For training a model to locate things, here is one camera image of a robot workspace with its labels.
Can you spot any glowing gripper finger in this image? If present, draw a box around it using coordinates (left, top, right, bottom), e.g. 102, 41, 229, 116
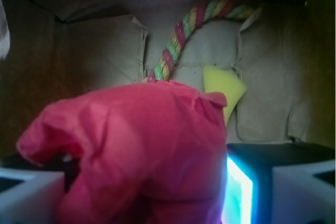
222, 144, 272, 223

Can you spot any red paper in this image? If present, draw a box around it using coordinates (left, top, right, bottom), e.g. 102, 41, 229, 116
17, 81, 227, 223

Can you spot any yellow sponge piece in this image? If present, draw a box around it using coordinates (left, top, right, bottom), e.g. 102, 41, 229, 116
203, 65, 247, 125

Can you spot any brown paper bag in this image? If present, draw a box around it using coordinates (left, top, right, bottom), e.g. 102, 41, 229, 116
1, 0, 335, 157

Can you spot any red yellow green rope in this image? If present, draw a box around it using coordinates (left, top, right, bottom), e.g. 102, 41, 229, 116
141, 0, 258, 83

